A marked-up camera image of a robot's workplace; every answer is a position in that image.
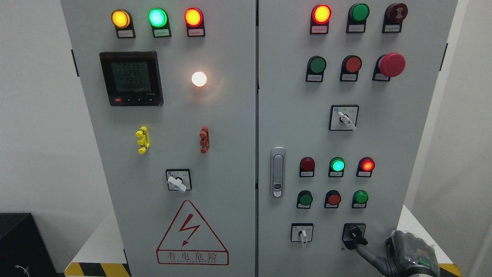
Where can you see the white indicator light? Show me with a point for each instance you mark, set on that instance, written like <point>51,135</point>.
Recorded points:
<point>199,78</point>

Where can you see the black rotary knob switch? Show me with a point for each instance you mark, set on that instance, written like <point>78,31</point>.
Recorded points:
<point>353,234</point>

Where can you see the red electrical warning sticker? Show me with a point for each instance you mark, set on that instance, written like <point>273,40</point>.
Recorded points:
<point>190,240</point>

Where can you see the dark red buzzer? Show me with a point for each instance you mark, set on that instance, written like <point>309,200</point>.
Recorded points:
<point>394,17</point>

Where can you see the small red push button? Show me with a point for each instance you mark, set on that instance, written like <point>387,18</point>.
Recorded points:
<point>332,199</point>

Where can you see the red emergency stop button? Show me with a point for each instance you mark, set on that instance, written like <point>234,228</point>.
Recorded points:
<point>388,66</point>

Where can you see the white selector switch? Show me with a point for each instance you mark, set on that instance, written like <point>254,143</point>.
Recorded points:
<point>343,117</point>
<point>302,233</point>

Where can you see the white selector switch upper right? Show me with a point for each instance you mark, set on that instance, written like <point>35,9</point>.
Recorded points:
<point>343,117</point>

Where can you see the small green push button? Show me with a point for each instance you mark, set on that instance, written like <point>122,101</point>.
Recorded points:
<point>304,199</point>

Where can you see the black digital power meter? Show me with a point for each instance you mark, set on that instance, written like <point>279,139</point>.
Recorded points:
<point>132,78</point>

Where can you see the black box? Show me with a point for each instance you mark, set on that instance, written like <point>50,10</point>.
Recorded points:
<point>22,250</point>

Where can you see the yellow indicator light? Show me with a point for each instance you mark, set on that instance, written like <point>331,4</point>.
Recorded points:
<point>123,23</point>

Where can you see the green indicator light top left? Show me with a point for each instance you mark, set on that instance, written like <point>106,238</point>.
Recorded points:
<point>159,21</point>

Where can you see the red push button second row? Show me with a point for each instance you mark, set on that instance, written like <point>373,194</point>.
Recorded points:
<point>350,68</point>

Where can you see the grey electrical cabinet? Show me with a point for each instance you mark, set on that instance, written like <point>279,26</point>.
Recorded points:
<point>255,54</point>

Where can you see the lit green indicator light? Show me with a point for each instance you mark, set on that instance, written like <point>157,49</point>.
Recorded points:
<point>336,167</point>

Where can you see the white selector switch left door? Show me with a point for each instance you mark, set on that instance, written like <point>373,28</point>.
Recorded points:
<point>179,180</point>

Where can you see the yellow terminal connector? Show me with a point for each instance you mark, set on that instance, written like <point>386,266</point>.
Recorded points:
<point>142,139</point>

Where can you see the red terminal connector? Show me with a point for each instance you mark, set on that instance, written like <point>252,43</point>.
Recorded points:
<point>204,139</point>

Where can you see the red indicator light right door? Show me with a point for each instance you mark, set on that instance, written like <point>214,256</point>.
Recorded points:
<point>320,19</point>

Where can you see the silver door handle lock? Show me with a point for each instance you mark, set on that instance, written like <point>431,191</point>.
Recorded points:
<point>277,169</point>

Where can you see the green illuminated push button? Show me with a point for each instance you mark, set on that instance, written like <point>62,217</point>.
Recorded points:
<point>359,199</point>

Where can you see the green push button second row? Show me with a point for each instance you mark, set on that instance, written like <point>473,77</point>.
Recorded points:
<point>315,69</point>

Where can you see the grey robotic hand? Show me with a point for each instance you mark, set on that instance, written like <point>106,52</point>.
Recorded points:
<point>406,256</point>

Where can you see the dark red indicator light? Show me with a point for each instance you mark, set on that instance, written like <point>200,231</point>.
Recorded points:
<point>307,167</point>

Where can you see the green push button top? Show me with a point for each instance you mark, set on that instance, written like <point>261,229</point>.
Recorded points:
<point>357,18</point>

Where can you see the white selector switch lower right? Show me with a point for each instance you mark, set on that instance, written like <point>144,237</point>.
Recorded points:
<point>302,233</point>

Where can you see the red indicator light lower right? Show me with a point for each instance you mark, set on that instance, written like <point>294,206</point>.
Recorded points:
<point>365,167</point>

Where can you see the red indicator light top left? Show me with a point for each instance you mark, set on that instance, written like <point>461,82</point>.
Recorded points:
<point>194,20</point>

